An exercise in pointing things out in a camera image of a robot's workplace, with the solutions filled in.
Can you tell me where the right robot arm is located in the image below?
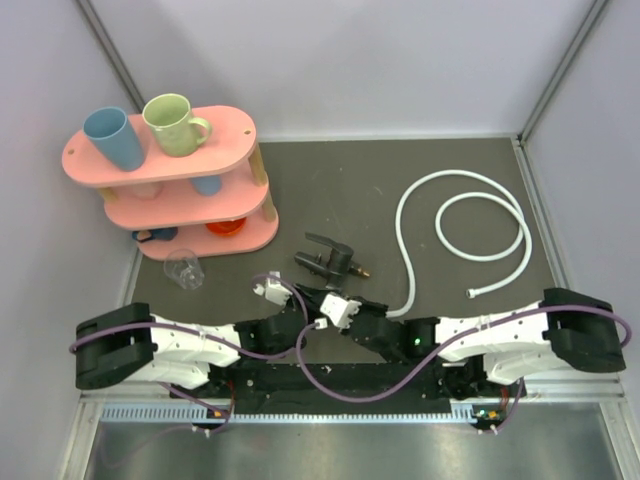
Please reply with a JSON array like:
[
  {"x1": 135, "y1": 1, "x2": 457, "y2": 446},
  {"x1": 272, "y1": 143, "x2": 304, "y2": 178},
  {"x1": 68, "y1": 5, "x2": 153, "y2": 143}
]
[{"x1": 348, "y1": 288, "x2": 628, "y2": 396}]

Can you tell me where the green ceramic mug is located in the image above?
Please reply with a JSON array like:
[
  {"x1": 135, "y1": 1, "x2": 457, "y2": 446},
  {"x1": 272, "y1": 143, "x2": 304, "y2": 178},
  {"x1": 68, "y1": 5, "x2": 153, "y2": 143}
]
[{"x1": 142, "y1": 93, "x2": 213, "y2": 157}]

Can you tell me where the orange bowl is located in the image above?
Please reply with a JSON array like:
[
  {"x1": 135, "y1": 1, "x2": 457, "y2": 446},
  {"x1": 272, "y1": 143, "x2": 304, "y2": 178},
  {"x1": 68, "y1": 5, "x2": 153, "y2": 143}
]
[{"x1": 205, "y1": 217, "x2": 247, "y2": 237}]

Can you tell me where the blue tumbler cup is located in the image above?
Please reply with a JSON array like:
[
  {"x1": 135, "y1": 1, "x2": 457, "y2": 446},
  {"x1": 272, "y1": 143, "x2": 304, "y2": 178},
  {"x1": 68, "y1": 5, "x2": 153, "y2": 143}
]
[{"x1": 83, "y1": 107, "x2": 145, "y2": 172}]

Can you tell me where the pink three-tier shelf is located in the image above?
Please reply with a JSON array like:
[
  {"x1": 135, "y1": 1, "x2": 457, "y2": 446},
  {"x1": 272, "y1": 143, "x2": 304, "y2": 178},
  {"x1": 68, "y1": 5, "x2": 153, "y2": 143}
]
[{"x1": 62, "y1": 106, "x2": 279, "y2": 261}]

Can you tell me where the white shower hose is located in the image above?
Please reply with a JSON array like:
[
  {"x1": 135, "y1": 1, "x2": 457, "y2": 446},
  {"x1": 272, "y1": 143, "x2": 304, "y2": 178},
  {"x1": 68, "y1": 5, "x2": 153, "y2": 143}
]
[{"x1": 387, "y1": 169, "x2": 533, "y2": 319}]

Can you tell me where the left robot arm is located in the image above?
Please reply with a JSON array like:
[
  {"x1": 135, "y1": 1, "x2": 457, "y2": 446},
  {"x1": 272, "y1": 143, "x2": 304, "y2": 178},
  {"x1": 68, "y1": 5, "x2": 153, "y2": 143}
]
[{"x1": 70, "y1": 284, "x2": 330, "y2": 397}]

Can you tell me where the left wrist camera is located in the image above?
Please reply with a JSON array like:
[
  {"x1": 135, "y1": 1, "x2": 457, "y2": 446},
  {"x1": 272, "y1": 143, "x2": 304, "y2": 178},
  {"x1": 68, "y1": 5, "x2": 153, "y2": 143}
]
[{"x1": 252, "y1": 271, "x2": 291, "y2": 306}]

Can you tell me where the small blue cup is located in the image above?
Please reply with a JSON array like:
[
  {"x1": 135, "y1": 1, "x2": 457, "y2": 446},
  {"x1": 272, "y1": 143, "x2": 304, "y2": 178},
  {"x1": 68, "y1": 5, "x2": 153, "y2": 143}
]
[{"x1": 191, "y1": 175, "x2": 222, "y2": 196}]

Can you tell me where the black faucet mixer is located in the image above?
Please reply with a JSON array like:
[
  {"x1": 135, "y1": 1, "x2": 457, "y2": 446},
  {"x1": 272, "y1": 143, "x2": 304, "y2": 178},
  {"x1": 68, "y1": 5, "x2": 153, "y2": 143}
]
[{"x1": 294, "y1": 232, "x2": 371, "y2": 291}]

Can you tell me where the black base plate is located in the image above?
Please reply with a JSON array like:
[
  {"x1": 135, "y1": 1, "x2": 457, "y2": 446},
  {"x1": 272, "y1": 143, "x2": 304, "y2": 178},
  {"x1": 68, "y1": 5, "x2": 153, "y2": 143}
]
[{"x1": 225, "y1": 362, "x2": 451, "y2": 415}]

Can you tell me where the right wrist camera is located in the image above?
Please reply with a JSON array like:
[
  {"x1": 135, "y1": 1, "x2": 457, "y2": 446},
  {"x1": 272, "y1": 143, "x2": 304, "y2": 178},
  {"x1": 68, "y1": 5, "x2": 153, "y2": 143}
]
[{"x1": 313, "y1": 293, "x2": 362, "y2": 330}]

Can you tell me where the aluminium cable rail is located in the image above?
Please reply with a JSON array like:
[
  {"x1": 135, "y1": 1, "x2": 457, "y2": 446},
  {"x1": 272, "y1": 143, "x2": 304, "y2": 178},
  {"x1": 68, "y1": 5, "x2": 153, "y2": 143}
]
[{"x1": 99, "y1": 397, "x2": 479, "y2": 425}]

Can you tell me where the clear plastic cup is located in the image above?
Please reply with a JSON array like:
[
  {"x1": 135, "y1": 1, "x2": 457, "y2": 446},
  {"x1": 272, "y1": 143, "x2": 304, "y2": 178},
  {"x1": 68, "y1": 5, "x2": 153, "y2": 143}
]
[{"x1": 163, "y1": 249, "x2": 204, "y2": 290}]

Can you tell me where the pink cup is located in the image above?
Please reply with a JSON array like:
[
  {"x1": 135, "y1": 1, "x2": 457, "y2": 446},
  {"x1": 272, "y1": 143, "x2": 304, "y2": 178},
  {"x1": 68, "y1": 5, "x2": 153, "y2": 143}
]
[{"x1": 129, "y1": 182, "x2": 163, "y2": 200}]

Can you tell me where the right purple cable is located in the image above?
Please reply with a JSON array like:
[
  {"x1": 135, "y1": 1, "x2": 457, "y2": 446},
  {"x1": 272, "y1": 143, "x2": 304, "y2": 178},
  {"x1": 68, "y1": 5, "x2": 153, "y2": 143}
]
[{"x1": 295, "y1": 307, "x2": 632, "y2": 434}]

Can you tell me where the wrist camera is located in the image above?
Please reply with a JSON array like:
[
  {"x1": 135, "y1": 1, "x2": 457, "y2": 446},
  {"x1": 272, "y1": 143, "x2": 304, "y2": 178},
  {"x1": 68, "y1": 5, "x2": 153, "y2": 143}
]
[
  {"x1": 252, "y1": 271, "x2": 291, "y2": 306},
  {"x1": 313, "y1": 293, "x2": 362, "y2": 330}
]

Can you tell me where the blue toy object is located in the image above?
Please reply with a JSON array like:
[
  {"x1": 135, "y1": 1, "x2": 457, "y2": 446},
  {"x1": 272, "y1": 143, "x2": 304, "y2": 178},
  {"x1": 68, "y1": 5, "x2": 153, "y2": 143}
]
[{"x1": 132, "y1": 227, "x2": 178, "y2": 243}]

